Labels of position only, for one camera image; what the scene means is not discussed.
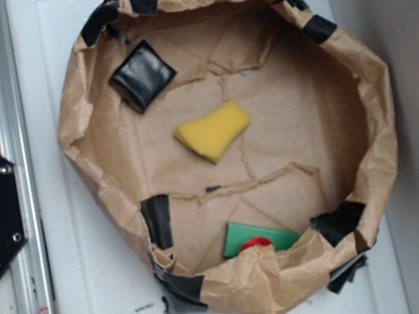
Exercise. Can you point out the black box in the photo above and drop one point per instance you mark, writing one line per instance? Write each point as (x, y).
(141, 77)

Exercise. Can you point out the yellow sponge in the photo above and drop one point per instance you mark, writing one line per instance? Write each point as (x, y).
(211, 135)

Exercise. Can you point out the brown paper bag bin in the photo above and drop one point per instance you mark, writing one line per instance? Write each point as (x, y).
(319, 157)

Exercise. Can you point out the green flat block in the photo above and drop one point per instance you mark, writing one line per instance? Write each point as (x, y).
(238, 233)

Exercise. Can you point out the small red object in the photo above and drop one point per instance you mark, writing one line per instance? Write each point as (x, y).
(254, 242)

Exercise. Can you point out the aluminium extrusion rail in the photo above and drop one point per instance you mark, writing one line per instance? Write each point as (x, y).
(32, 280)

